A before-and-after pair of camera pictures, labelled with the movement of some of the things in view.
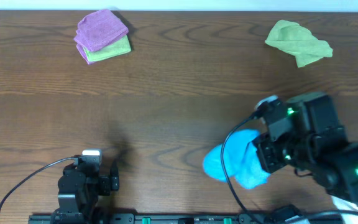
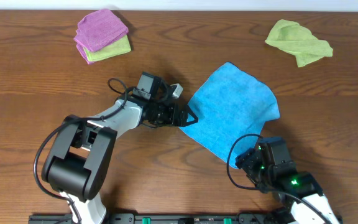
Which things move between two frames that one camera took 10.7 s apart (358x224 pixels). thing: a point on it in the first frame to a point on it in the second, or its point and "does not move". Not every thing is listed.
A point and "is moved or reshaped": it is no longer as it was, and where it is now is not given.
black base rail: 316,218 does not move
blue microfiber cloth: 242,159 is moved or reshaped
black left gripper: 105,185 to 181,115
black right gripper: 263,144 to 247,160
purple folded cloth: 97,30 does not move
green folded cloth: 115,49 does not move
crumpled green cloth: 298,42 does not move
